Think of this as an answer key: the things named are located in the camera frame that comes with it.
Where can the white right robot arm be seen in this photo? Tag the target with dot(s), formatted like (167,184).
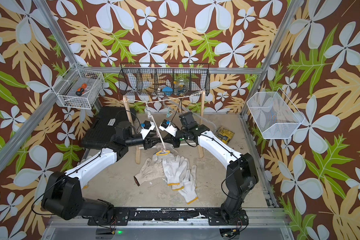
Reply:
(241,175)

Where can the wooden drying rack frame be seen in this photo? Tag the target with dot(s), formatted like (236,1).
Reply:
(127,109)

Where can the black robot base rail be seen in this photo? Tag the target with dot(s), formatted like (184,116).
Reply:
(213,216)

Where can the aluminium frame post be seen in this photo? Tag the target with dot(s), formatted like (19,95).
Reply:
(280,34)
(14,144)

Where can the black wire basket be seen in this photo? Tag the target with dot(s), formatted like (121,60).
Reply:
(151,78)

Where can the yellow screwdriver bit set case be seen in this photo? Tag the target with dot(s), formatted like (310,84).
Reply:
(225,135)

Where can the white mesh basket right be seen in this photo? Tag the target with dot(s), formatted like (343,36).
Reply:
(274,113)

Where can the blue dotted yellow cuff glove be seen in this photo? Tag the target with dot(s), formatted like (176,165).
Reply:
(165,155)

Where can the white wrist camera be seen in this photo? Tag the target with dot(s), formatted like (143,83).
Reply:
(168,127)
(146,127)

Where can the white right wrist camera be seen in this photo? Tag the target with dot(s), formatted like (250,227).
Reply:
(168,127)

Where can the beige cotton glove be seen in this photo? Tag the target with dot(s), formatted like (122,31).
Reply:
(151,170)

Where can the blue object in basket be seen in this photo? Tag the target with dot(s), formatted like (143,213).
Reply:
(167,91)

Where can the white clip hanger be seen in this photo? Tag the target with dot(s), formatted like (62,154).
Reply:
(156,126)

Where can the aluminium frame post right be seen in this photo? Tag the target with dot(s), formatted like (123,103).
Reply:
(280,34)

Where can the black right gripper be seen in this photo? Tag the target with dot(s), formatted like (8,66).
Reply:
(173,141)

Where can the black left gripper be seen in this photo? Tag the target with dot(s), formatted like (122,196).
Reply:
(150,143)

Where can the white glove behind left arm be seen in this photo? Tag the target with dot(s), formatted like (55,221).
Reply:
(84,160)

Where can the white yellow cuff glove upper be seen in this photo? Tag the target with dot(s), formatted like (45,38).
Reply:
(175,168)

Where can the white wire basket left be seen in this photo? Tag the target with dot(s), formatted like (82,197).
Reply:
(72,79)

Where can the aluminium frame post left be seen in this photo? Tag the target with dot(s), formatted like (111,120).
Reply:
(14,144)

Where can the black plastic tool case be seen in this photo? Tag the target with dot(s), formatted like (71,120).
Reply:
(111,129)

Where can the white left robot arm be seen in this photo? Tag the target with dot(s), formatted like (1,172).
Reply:
(63,196)

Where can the clear glass jar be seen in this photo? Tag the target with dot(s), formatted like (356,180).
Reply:
(182,86)

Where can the white yellow cuff glove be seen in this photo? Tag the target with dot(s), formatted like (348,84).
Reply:
(175,168)
(188,183)

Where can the white yellow cuff glove lower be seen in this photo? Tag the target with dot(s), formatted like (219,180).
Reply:
(188,183)

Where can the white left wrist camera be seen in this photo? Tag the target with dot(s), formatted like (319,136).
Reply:
(146,127)

